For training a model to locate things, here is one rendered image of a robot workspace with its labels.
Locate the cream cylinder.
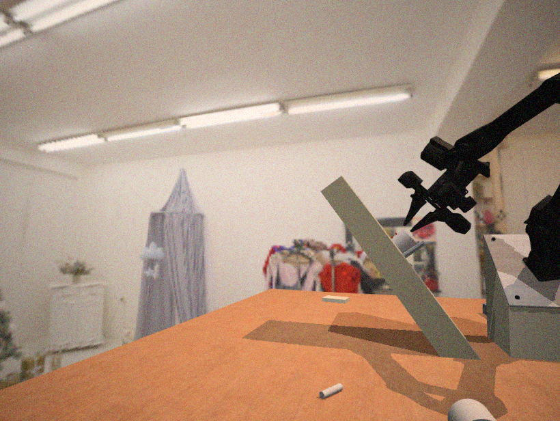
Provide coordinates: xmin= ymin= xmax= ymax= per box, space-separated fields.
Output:
xmin=391 ymin=229 xmax=417 ymax=253

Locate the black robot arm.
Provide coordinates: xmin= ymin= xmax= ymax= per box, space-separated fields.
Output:
xmin=420 ymin=72 xmax=560 ymax=282

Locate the white cylinder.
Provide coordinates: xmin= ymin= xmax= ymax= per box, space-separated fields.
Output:
xmin=319 ymin=383 xmax=343 ymax=399

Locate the cream service panel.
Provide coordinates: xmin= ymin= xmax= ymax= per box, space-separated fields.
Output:
xmin=321 ymin=176 xmax=481 ymax=360

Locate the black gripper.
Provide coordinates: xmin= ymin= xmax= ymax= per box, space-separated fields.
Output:
xmin=398 ymin=171 xmax=471 ymax=234

